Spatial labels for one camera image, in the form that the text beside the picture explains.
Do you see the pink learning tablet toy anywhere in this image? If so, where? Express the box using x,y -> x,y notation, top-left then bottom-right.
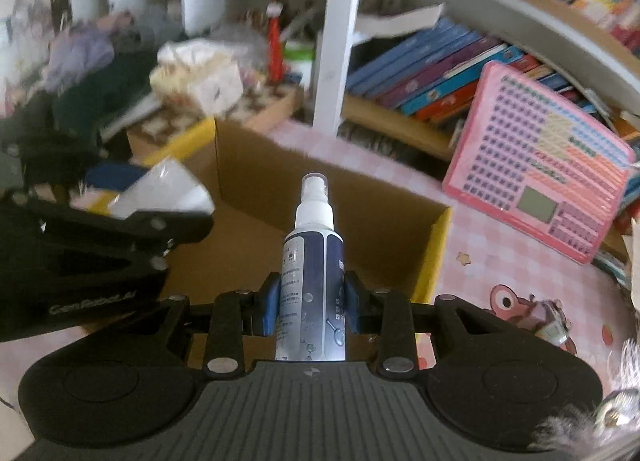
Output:
442,60 -> 637,266

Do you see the pile of clothes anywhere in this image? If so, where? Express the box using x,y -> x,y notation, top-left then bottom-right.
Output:
0,11 -> 166,142

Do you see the yellow cardboard box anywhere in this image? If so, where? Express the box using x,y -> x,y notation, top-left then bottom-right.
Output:
127,116 -> 453,337

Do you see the white shelving unit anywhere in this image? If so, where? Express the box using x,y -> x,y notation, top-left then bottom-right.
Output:
50,0 -> 640,162

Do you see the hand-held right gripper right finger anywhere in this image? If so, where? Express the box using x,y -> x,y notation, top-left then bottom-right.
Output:
342,271 -> 502,378

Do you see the white and navy spray bottle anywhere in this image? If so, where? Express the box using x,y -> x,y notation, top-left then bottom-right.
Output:
275,172 -> 347,362

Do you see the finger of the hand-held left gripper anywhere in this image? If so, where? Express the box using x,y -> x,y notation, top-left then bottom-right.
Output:
0,192 -> 216,273
0,136 -> 101,180

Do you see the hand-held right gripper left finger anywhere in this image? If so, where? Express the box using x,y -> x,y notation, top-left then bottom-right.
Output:
125,272 -> 281,377

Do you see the green and white container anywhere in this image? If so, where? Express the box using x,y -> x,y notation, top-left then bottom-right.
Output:
282,38 -> 316,86

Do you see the pink printed table mat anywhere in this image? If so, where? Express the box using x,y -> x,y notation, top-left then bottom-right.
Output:
0,118 -> 636,461

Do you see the wooden chessboard box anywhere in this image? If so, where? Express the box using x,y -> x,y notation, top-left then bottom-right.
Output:
127,86 -> 303,142

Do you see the white curled booklet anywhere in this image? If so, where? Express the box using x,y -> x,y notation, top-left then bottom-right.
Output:
357,3 -> 446,39

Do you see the floral tissue box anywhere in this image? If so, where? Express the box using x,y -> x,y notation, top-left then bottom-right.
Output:
150,38 -> 246,116

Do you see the white and yellow packet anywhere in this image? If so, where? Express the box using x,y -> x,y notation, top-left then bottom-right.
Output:
70,156 -> 216,219

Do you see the row of leaning colourful books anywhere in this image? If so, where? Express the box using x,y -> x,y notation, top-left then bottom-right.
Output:
345,16 -> 640,152

